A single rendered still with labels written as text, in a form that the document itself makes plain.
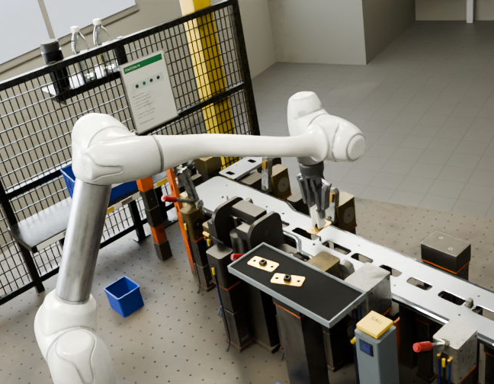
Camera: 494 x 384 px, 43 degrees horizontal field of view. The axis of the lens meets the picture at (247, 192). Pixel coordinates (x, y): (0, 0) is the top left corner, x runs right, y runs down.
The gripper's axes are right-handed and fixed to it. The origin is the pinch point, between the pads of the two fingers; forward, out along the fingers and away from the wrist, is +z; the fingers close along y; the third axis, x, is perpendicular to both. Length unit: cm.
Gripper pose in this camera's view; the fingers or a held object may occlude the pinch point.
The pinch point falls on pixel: (317, 216)
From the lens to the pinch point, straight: 199.6
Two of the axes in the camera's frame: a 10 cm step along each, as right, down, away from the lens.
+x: -7.3, 4.3, -5.3
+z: 1.6, 8.6, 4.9
